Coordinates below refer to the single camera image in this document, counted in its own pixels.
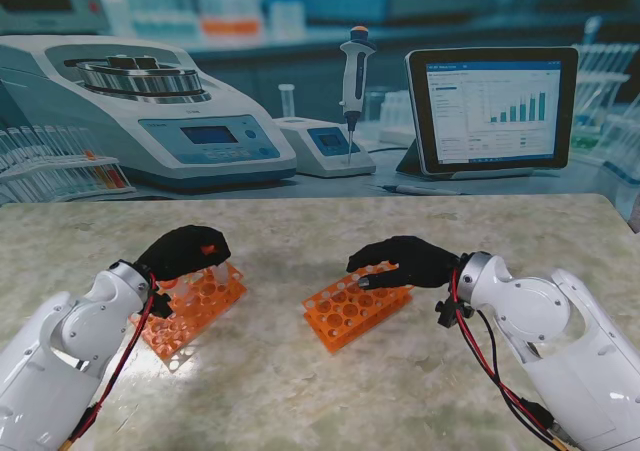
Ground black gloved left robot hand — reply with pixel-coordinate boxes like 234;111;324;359
134;224;233;283

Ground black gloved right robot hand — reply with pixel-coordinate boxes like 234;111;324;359
345;235;461;291

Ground orange plastic test tube rack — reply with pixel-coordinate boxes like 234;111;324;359
127;260;249;373
302;263;415;356

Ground printed laboratory backdrop poster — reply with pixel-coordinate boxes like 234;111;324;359
0;0;640;220

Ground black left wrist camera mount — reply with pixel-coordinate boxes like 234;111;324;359
147;290;175;320

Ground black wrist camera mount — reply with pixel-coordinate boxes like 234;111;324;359
435;298;474;330
147;290;175;320

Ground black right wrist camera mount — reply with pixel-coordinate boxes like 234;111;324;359
435;298;474;330

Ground red black right wrist cable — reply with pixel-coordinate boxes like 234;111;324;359
447;268;576;451

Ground red black wrist cable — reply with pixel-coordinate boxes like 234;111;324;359
59;270;160;451
447;268;576;451

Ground red black left wrist cable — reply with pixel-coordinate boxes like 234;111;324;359
59;270;160;451

